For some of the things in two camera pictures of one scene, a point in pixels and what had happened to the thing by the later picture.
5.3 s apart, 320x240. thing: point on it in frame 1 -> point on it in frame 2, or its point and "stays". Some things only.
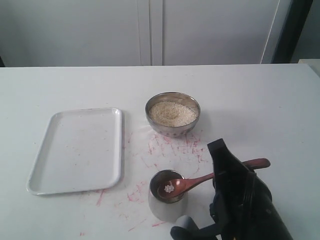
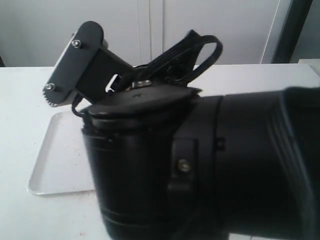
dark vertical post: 297,14 stays
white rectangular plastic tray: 81,151 stays
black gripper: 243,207 -> 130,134
